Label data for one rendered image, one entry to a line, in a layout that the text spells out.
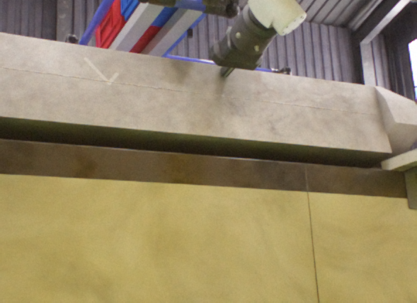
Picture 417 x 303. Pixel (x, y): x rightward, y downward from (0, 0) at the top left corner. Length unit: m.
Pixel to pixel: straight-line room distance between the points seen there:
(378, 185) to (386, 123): 0.17
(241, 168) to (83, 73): 0.39
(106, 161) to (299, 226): 0.45
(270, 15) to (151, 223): 0.48
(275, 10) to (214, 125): 0.30
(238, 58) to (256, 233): 0.38
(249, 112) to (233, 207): 0.24
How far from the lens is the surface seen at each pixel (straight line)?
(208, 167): 1.35
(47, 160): 1.26
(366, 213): 1.52
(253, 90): 1.48
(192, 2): 1.43
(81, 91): 1.33
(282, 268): 1.38
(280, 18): 1.25
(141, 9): 1.57
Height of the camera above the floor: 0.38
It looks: 18 degrees up
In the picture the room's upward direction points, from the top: 3 degrees counter-clockwise
